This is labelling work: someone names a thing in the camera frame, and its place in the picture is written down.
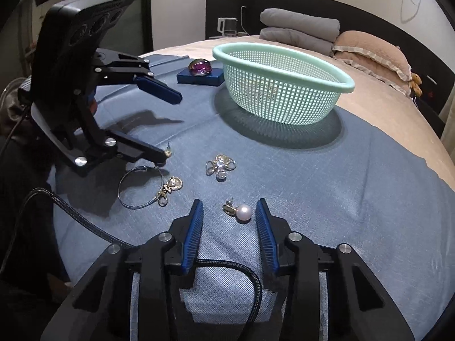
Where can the pink frilled pillow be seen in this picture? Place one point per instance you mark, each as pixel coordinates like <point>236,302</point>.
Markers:
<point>369,55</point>

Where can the blue flat box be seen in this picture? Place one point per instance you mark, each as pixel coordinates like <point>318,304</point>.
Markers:
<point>206,79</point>

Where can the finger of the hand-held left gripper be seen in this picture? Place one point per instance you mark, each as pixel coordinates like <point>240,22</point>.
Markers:
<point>158,90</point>
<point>138,148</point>

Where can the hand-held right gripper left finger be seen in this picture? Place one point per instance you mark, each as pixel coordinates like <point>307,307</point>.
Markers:
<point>193,236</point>

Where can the crystal silver brooch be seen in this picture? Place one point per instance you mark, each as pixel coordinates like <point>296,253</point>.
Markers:
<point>220,167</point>

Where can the pearl earring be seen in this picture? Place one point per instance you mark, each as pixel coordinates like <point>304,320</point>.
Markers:
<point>244,214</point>

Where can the small brown plush toy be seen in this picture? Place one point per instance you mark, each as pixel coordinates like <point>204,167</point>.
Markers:
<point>416,83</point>

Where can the black headboard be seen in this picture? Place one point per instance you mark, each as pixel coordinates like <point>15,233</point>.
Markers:
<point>373,21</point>

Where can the white electric kettle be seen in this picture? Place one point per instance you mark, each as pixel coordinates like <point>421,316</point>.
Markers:
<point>227,26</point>

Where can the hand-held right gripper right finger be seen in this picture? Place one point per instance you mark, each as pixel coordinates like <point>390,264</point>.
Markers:
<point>265,238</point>

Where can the purple glass gem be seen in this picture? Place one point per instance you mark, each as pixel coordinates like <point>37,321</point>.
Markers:
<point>201,67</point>

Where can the blue cloth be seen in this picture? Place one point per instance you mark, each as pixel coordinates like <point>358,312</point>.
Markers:
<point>320,202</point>

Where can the small gold earring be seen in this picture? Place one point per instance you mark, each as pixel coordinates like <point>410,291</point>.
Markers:
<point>168,153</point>

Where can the beige bed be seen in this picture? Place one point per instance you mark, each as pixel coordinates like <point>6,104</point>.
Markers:
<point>384,106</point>

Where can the green plastic mesh basket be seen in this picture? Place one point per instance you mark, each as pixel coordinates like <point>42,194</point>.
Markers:
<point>284,92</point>

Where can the grey folded blanket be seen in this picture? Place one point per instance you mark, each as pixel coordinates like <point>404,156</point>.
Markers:
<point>295,41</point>
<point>302,19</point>

